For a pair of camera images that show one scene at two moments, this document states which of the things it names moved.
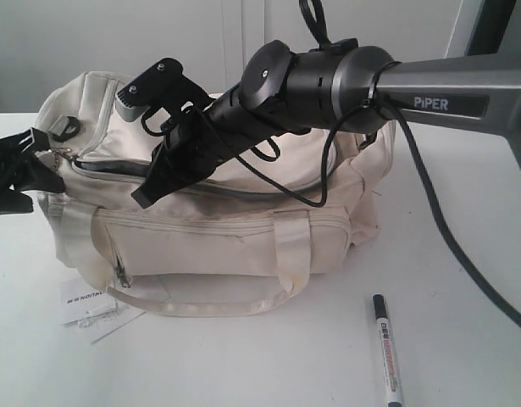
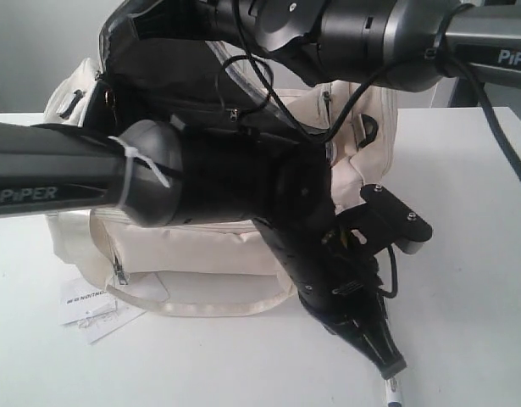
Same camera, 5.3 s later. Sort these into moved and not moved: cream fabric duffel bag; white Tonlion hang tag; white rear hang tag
Moved: cream fabric duffel bag
Not moved: white rear hang tag; white Tonlion hang tag
